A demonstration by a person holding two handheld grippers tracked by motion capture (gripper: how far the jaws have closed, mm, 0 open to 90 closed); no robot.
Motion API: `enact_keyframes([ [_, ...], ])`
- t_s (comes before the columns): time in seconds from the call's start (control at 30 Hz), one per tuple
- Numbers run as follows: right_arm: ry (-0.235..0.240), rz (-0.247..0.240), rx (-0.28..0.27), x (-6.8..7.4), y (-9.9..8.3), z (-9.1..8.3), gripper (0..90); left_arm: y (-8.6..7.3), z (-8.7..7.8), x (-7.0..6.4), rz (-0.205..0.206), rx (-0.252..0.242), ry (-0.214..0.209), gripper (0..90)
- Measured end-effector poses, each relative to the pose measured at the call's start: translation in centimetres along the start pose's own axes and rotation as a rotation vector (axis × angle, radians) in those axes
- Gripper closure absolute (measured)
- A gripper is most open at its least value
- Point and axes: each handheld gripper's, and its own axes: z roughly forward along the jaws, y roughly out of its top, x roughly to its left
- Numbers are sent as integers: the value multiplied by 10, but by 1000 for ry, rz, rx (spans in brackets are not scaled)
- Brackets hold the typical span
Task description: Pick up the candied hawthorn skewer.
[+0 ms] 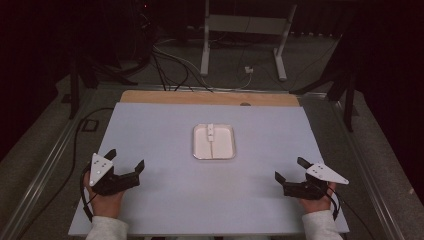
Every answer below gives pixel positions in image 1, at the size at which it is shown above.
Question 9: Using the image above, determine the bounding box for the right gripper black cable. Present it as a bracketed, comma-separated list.
[327, 185, 377, 240]

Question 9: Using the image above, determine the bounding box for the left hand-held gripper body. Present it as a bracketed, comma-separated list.
[88, 152, 141, 197]

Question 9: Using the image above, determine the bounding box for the metal floor rail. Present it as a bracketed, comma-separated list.
[0, 87, 98, 240]
[329, 99, 405, 240]

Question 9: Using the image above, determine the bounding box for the long black floor cable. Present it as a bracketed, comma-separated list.
[18, 106, 115, 240]

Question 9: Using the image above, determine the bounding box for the white metal stand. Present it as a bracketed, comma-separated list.
[199, 0, 298, 82]

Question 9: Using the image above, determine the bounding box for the person's right hand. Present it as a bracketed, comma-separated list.
[297, 181, 338, 215]

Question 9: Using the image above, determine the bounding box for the person's left hand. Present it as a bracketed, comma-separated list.
[82, 172, 126, 220]

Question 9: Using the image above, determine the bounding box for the black square floor socket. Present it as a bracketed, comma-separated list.
[81, 118, 100, 133]

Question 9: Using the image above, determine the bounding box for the pale blue table sheet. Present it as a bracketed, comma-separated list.
[67, 101, 350, 237]

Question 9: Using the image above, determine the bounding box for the bundle of black cables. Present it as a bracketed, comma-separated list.
[126, 6, 214, 93]

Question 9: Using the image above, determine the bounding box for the small white stick object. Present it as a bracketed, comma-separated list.
[206, 123, 215, 160]

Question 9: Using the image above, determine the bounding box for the white square tray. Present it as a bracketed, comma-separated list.
[192, 123, 237, 161]

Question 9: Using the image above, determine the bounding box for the black tripod stand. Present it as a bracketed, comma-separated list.
[289, 33, 358, 133]
[67, 49, 138, 120]

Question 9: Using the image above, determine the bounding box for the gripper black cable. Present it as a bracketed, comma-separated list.
[327, 185, 377, 240]
[79, 165, 98, 223]

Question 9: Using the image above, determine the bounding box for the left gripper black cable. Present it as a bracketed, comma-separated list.
[79, 165, 98, 223]

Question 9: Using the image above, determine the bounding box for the white floor cable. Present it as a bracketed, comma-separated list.
[152, 38, 253, 91]

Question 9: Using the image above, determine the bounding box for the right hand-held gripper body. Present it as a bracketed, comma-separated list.
[282, 162, 350, 201]

